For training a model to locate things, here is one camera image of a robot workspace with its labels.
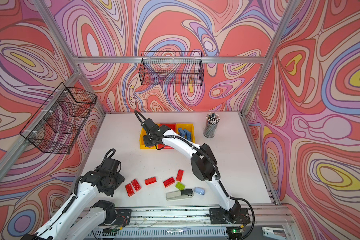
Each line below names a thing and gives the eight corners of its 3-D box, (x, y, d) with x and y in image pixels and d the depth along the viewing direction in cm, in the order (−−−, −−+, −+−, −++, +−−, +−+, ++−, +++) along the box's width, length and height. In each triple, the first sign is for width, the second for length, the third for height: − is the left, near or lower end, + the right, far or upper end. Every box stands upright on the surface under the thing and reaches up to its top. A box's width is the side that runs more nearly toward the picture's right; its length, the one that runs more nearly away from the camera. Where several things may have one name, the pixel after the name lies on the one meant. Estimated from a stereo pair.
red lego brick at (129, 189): (129, 197, 82) (128, 196, 80) (125, 186, 85) (124, 185, 84) (134, 194, 83) (133, 192, 81) (130, 183, 87) (129, 182, 85)
